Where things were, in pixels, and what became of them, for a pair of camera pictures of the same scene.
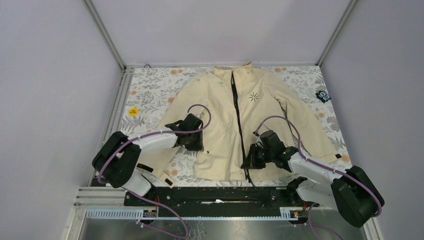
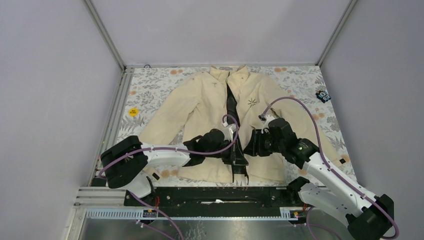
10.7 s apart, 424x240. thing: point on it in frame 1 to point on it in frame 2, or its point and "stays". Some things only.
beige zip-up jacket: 251,119 stays
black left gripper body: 194,142 to 229,154
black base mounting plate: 217,202 stays
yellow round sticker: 133,112 stays
